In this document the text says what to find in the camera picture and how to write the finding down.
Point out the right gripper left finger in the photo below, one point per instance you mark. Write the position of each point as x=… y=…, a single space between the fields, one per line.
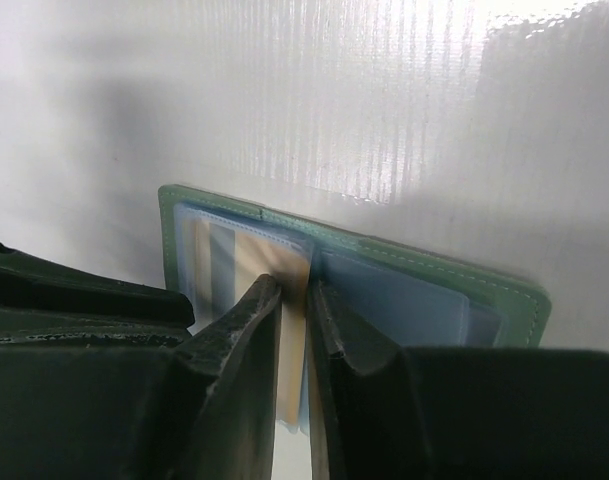
x=101 y=379

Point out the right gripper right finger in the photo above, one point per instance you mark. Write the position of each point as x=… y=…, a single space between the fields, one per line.
x=383 y=411

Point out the green leather card holder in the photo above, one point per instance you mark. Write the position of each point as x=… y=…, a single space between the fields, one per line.
x=414 y=297

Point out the gold card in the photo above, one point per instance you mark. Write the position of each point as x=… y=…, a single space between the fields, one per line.
x=227 y=260

